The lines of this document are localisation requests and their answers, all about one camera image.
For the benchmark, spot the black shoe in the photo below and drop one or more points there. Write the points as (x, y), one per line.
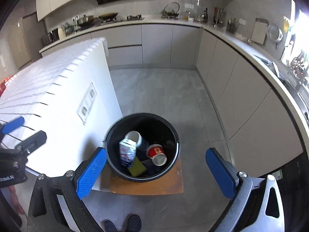
(133, 223)
(109, 226)

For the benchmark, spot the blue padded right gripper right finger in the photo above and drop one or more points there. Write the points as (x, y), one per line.
(230, 181)

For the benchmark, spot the gas stove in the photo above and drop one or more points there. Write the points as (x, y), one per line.
(120, 19)

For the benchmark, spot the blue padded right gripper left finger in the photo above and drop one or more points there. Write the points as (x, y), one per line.
(77, 184)

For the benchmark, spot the white cutting board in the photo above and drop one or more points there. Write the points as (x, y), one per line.
(260, 31)

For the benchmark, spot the steel pot with lid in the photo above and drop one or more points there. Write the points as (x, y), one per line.
(85, 20)

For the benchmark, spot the utensil holder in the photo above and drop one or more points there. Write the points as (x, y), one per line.
(232, 25)

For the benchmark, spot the red paper cup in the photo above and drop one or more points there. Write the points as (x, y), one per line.
(156, 154)

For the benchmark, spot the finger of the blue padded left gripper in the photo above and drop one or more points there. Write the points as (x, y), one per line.
(12, 125)

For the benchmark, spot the round metal steamer tray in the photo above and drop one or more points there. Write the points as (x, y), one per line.
(274, 33)

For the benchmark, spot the white kitchen island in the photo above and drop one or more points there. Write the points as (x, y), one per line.
(47, 95)

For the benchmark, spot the blue white milk carton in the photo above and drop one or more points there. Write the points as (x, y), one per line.
(127, 152)

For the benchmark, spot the wall socket panel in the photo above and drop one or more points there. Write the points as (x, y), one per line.
(87, 103)

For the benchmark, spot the grey base cabinets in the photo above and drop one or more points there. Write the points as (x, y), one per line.
(262, 123)

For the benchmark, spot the yellow sponge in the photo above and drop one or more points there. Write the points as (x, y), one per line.
(137, 168)

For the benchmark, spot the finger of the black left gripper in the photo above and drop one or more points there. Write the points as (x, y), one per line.
(32, 143)

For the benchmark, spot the wok on stove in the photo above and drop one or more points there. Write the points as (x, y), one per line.
(108, 16)

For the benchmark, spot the orange wooden board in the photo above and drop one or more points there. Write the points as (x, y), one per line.
(170, 183)

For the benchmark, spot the metal kettle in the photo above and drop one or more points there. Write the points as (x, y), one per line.
(171, 11)

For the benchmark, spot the toaster oven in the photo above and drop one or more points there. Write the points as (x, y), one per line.
(50, 37)

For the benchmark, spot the blue paper cup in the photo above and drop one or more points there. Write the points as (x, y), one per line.
(141, 143)

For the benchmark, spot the black round trash bucket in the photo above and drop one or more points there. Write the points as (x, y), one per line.
(155, 130)

